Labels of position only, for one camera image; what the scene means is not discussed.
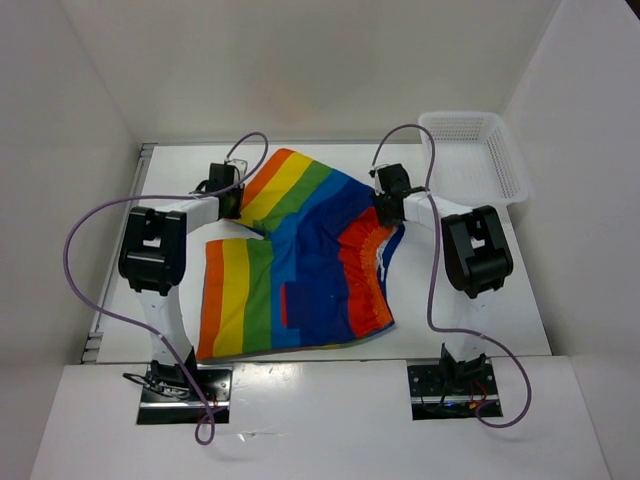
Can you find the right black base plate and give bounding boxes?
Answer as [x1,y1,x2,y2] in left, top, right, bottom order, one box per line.
[406,359,503,421]

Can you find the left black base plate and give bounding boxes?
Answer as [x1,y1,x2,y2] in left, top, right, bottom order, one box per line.
[123,365,233,426]

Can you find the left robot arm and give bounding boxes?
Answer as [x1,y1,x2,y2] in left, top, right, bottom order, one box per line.
[118,158,248,400]

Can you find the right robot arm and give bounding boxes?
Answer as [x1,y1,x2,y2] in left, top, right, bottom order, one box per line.
[369,164,514,395]

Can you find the white plastic basket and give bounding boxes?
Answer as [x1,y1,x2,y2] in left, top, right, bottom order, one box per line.
[418,111,530,207]

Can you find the rainbow striped shorts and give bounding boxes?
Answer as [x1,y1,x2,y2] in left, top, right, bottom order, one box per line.
[196,148,404,362]

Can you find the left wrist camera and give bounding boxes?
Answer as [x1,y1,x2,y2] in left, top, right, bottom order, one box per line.
[225,157,248,177]

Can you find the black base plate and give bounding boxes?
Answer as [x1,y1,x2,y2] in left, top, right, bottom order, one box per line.
[406,359,503,421]
[123,365,233,426]

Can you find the metal rail table edge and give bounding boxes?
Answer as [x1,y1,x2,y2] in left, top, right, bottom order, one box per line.
[80,143,156,365]

